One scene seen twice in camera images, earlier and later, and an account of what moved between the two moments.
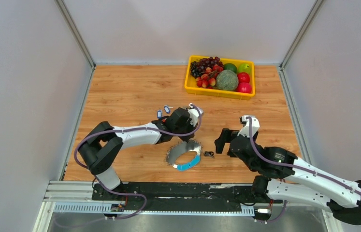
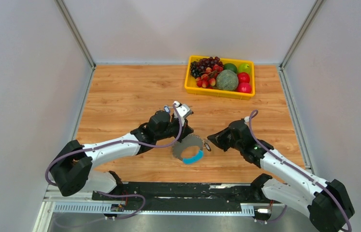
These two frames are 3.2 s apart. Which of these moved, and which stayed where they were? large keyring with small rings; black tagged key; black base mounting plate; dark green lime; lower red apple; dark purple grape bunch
Moved: large keyring with small rings; black tagged key
Stayed: black base mounting plate; dark green lime; lower red apple; dark purple grape bunch
